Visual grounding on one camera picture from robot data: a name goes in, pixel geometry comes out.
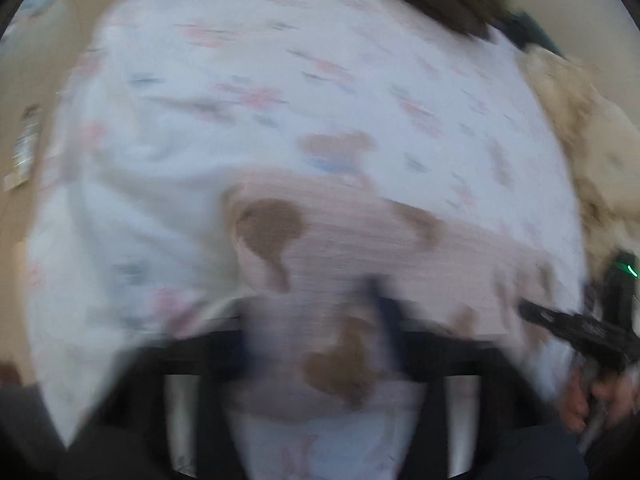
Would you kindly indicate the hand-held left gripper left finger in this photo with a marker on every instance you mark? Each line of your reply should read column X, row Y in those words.
column 150, row 360

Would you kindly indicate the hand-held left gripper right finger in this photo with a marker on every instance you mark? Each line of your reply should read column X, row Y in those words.
column 382, row 305

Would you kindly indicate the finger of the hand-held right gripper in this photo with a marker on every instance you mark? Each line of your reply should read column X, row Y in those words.
column 550, row 317

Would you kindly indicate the pink bear print pants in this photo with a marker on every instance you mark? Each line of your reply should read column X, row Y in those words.
column 340, row 270

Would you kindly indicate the person's right hand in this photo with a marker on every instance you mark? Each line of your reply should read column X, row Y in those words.
column 595, row 397

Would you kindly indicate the dark cloth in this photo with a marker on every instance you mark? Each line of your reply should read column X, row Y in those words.
column 25, row 435

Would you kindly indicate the cream bear print duvet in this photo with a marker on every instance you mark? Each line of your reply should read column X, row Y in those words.
column 595, row 135

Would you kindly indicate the bed with floral white sheet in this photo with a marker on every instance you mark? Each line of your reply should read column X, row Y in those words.
column 200, row 110

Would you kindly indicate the teal pillow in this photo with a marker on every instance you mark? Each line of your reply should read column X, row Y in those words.
column 532, row 32

